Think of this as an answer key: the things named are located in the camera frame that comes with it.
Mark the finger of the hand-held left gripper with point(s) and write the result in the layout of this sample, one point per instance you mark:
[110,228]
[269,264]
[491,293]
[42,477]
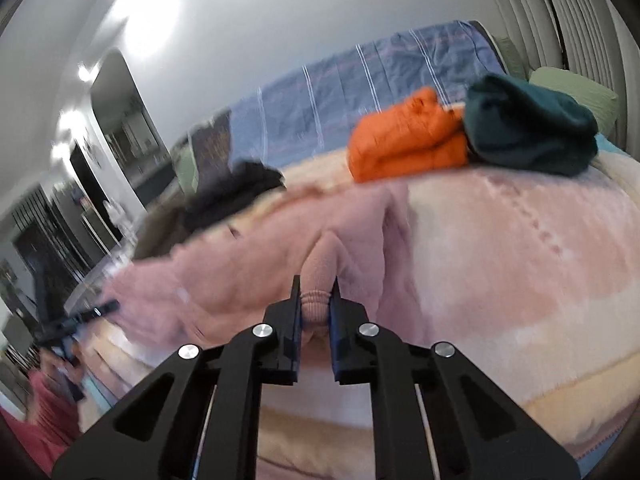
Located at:
[92,312]

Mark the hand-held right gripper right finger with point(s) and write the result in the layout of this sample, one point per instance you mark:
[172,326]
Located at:
[334,330]

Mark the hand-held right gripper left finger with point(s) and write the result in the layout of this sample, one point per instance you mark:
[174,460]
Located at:
[298,320]

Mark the pink quilted garment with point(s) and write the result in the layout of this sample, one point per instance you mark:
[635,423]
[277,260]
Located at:
[250,270]

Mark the person's left forearm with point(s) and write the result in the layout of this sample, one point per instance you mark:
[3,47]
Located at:
[50,405]

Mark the black television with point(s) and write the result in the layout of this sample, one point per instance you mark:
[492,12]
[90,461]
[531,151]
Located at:
[32,255]

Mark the person's pink clothing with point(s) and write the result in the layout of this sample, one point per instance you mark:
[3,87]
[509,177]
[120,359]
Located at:
[25,440]

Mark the pink fluffy blanket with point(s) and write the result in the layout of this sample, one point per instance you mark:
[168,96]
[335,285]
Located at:
[500,270]

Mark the dark patterned cloth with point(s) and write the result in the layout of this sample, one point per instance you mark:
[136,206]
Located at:
[210,145]

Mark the orange puffer jacket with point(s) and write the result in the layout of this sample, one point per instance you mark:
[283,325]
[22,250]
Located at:
[405,140]

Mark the blue plaid quilt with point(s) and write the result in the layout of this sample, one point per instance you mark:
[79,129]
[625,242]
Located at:
[350,90]

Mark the dark green garment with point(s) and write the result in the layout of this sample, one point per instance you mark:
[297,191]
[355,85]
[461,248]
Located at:
[530,130]

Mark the grey green pillow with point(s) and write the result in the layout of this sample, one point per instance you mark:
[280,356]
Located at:
[510,57]

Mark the light green pillow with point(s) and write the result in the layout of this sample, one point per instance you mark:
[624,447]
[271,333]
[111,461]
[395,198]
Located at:
[585,92]

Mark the white ribbed headboard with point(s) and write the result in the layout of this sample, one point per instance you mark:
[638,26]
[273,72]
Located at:
[565,5]

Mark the arched wall mirror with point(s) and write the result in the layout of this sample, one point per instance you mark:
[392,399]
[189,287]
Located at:
[130,125]

